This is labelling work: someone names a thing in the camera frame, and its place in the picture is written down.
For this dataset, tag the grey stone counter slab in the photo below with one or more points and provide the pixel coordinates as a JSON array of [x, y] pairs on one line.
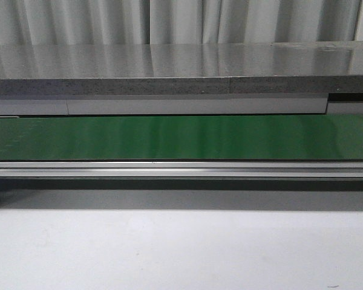
[[182, 79]]

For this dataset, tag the green conveyor belt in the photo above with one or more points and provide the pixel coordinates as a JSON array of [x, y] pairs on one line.
[[211, 137]]

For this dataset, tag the aluminium conveyor frame rail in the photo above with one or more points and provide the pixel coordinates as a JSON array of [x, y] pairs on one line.
[[210, 169]]

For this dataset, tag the grey pleated curtain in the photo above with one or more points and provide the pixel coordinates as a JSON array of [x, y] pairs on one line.
[[178, 22]]

